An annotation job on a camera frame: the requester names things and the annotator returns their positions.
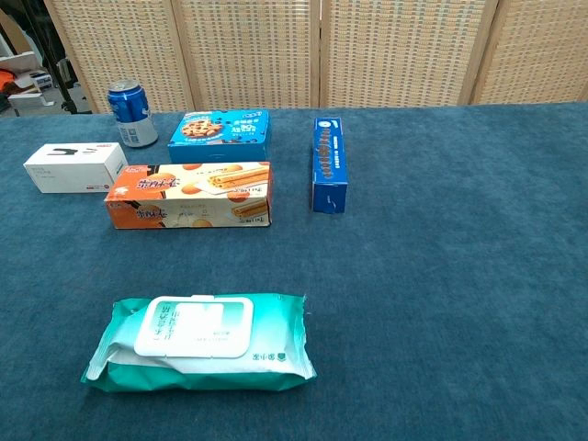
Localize small white box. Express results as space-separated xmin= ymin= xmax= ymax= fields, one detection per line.
xmin=23 ymin=142 xmax=130 ymax=195

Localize long dark blue box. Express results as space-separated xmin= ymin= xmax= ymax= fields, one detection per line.
xmin=311 ymin=116 xmax=349 ymax=215

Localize orange egg roll box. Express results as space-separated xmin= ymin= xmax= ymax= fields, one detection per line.
xmin=104 ymin=161 xmax=273 ymax=231

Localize blue cookie box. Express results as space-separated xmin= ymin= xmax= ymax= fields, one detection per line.
xmin=166 ymin=108 xmax=271 ymax=164

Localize teal table cloth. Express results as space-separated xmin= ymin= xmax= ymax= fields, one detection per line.
xmin=0 ymin=101 xmax=588 ymax=441

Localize green wet wipes pack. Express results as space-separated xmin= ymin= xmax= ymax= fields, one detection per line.
xmin=80 ymin=292 xmax=318 ymax=393

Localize woven folding screen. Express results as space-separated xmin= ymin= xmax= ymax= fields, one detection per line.
xmin=43 ymin=0 xmax=588 ymax=114

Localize blue drink can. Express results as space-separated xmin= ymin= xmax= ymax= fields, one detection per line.
xmin=107 ymin=78 xmax=159 ymax=149

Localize black tripod stand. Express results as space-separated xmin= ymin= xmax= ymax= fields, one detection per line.
xmin=20 ymin=0 xmax=86 ymax=115

